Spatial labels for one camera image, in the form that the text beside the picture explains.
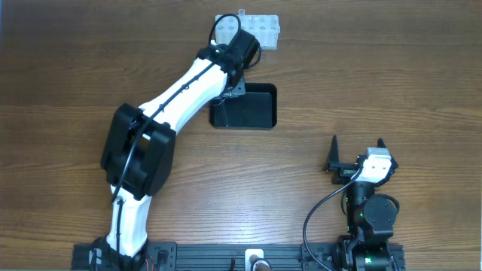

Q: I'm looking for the white test tube rack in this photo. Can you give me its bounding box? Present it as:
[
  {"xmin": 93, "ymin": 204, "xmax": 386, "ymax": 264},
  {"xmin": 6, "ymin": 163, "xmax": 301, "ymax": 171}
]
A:
[{"xmin": 215, "ymin": 14, "xmax": 282, "ymax": 51}]

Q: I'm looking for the mounting rail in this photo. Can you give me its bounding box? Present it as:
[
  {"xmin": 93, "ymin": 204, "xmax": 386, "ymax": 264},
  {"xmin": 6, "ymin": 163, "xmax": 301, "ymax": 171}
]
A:
[{"xmin": 71, "ymin": 240, "xmax": 406, "ymax": 271}]

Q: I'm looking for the black cable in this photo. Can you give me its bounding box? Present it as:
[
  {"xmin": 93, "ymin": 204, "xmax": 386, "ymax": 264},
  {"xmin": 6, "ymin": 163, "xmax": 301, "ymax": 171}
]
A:
[
  {"xmin": 302, "ymin": 167, "xmax": 365, "ymax": 271},
  {"xmin": 111, "ymin": 14, "xmax": 243, "ymax": 205}
]

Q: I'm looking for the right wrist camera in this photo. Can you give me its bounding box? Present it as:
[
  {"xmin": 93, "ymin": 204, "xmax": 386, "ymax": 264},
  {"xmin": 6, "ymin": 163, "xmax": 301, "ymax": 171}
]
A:
[{"xmin": 355, "ymin": 147, "xmax": 395, "ymax": 184}]

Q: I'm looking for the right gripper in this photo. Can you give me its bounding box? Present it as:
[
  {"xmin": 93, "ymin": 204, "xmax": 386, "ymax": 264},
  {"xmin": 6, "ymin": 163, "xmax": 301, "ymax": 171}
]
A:
[{"xmin": 325, "ymin": 135, "xmax": 399, "ymax": 185}]

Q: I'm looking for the black tray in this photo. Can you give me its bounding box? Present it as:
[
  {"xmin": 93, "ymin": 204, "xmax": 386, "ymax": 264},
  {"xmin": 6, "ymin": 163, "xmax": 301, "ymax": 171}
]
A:
[{"xmin": 209, "ymin": 82, "xmax": 279, "ymax": 131}]

